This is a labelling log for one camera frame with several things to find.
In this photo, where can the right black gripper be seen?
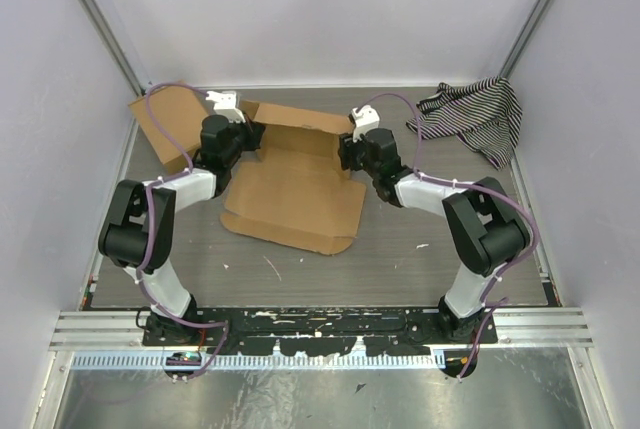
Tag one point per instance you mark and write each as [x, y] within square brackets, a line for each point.
[348, 149]

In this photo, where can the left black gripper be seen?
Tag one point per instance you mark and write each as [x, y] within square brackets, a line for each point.
[254, 132]

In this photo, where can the brown cardboard box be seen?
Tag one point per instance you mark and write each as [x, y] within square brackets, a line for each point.
[171, 120]
[295, 193]

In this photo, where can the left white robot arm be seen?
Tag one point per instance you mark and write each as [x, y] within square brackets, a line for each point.
[137, 233]

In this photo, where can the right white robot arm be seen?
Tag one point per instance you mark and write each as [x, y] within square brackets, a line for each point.
[487, 230]

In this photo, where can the folded brown cardboard box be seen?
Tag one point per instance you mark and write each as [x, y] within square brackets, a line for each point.
[171, 120]

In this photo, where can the striped black white cloth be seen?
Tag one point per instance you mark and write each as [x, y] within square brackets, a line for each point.
[485, 116]

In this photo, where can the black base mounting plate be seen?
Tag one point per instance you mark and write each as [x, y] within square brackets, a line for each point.
[327, 331]

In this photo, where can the perforated cable duct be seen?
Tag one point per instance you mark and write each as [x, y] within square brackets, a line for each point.
[189, 362]

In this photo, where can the left aluminium corner post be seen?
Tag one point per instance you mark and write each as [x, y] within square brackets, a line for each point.
[114, 48]

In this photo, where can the aluminium corner post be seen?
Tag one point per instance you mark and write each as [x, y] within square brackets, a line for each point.
[524, 37]
[114, 48]

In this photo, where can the aluminium front rail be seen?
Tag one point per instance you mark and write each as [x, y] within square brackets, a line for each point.
[515, 327]

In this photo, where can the right aluminium corner post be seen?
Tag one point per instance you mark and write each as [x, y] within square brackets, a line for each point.
[524, 37]

